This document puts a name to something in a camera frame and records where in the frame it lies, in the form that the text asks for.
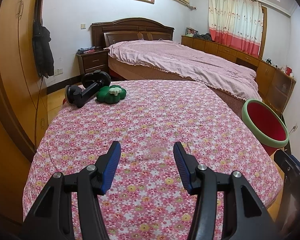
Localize long low wooden cabinet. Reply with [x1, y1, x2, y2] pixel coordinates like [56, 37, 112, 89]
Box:
[181, 35, 297, 113]

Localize pink checked blanket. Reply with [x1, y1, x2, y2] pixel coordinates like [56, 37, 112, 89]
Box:
[107, 40, 263, 102]

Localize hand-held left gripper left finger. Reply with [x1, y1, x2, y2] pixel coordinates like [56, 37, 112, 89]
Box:
[22, 141, 122, 240]

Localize red and blue booklets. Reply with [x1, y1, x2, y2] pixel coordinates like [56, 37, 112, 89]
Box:
[77, 46, 97, 54]

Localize white and red curtain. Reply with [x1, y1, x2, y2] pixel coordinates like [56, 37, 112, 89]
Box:
[208, 0, 262, 57]

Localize dark cloth pile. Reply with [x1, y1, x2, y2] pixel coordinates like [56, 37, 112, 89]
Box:
[193, 33, 212, 41]

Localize dark wooden bed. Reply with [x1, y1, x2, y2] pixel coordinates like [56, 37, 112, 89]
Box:
[90, 17, 263, 120]

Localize black hanging cable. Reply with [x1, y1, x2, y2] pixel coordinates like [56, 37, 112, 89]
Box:
[34, 76, 43, 153]

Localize dark wooden nightstand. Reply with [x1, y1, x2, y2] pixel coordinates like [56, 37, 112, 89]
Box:
[76, 49, 110, 75]

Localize red bin with green rim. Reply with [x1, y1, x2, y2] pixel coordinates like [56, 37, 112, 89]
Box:
[242, 99, 290, 157]

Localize pink floral tablecloth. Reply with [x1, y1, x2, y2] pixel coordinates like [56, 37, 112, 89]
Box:
[23, 79, 284, 240]

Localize black suction phone holder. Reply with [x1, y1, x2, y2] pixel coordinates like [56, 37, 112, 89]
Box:
[65, 70, 112, 108]

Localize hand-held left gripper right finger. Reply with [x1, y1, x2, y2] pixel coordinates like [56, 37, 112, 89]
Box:
[173, 142, 275, 240]

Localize black jacket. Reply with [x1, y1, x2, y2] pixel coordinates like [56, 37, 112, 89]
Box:
[32, 17, 55, 78]

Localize green flower-shaped cushion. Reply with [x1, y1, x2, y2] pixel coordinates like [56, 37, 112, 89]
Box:
[96, 85, 127, 104]

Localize light wooden wardrobe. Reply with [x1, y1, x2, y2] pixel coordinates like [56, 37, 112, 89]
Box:
[0, 0, 49, 228]

